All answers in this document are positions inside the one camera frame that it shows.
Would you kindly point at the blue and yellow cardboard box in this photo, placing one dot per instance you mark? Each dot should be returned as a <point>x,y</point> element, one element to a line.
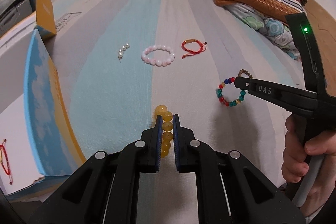
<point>42,98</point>

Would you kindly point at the floral quilt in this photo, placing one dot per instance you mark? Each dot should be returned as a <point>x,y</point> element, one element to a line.
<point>267,24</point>

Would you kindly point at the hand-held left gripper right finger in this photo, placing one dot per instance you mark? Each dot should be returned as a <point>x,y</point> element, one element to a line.
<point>177,140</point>

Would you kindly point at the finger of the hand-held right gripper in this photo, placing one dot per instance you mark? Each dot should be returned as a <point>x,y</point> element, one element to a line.
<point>278,95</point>

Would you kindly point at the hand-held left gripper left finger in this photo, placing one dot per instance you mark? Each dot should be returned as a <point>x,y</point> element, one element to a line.
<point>158,140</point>

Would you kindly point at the person's right hand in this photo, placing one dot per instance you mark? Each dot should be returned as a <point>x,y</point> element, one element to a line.
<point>292,153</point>

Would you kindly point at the white pearl strand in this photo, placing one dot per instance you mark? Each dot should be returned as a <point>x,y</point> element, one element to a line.
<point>122,51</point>

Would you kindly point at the striped bed sheet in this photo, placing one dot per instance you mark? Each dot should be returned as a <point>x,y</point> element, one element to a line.
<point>118,82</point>

